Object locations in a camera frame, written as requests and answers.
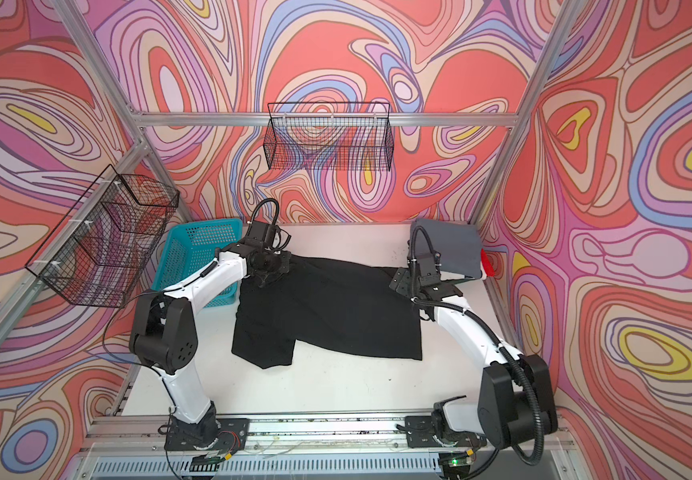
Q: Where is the black t shirt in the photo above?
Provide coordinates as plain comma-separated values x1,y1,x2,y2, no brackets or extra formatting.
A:
231,255,423,369

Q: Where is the teal plastic basket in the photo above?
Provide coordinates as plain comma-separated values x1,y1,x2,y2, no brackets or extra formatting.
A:
136,219,247,320

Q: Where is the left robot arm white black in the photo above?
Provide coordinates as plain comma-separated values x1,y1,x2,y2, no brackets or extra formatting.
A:
129,198,291,450

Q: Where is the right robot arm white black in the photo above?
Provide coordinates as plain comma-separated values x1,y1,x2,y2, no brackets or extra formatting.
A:
390,224,558,466

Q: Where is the red folded t shirt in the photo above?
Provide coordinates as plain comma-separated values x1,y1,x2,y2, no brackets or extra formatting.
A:
481,250,496,278

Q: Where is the black wire basket back wall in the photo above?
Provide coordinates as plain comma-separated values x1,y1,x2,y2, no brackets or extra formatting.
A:
263,101,394,172

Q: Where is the black wire basket wall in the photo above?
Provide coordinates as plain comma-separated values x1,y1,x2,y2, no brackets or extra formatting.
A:
263,101,394,172
25,165,180,307

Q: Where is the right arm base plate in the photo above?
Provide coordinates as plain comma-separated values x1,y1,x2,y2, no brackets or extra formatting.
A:
395,414,487,451

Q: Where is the black wire basket left wall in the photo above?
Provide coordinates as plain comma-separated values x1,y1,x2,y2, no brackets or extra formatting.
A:
25,165,180,307

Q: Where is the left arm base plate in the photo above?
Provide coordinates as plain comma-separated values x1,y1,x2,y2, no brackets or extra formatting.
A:
158,417,249,452

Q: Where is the aluminium frame crossbar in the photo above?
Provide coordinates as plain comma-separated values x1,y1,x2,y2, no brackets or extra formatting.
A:
132,112,518,127

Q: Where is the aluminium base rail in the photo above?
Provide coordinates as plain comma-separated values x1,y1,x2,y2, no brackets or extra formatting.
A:
67,411,591,479

